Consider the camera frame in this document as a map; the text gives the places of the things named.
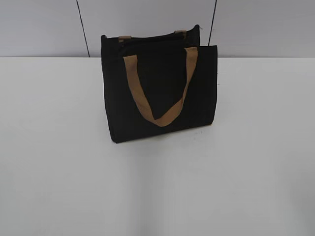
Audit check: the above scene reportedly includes black tote bag tan handles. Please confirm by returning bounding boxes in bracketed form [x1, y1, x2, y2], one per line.
[101, 25, 218, 143]

